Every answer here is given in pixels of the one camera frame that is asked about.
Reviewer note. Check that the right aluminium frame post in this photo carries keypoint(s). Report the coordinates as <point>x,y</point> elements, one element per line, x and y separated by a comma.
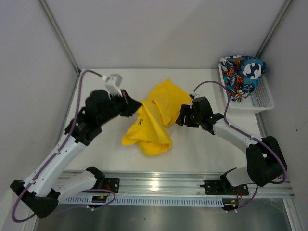
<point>284,10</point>

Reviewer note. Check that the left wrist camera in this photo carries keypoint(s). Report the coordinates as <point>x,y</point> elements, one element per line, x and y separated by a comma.
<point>112,83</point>

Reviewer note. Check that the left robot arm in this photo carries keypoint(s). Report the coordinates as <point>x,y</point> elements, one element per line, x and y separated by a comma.
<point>41,192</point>

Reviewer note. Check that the white slotted cable duct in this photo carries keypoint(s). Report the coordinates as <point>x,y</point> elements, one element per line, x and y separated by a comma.
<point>200,201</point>

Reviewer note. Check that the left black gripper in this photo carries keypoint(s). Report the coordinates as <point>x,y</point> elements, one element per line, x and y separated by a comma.
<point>130,105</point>

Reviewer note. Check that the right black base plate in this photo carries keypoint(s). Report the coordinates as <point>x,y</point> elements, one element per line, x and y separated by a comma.
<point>220,187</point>

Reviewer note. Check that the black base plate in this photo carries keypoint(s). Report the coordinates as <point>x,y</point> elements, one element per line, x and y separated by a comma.
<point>111,184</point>
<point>220,187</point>

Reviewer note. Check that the aluminium mounting rail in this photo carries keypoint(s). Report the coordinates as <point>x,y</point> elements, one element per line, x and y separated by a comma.
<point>176,184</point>

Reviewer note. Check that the white plastic basket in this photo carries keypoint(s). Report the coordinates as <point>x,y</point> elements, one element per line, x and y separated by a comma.
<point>259,100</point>

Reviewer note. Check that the patterned blue orange shorts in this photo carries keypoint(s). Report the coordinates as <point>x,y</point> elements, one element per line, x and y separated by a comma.
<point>241,75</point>

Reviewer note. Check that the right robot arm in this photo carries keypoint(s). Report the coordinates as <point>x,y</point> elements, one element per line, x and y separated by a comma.
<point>264,158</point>

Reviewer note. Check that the left aluminium frame post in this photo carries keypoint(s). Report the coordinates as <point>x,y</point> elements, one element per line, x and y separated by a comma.
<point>58,34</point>

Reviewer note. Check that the yellow shorts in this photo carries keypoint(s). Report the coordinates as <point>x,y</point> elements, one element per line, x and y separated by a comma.
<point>159,110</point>

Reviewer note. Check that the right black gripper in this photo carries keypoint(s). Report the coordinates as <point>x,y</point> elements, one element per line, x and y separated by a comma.
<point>185,110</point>

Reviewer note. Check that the aluminium frame post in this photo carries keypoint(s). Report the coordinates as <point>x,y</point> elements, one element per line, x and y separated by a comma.
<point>284,10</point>
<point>58,34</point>

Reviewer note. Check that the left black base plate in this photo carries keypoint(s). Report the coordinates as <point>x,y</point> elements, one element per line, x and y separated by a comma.
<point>111,184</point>

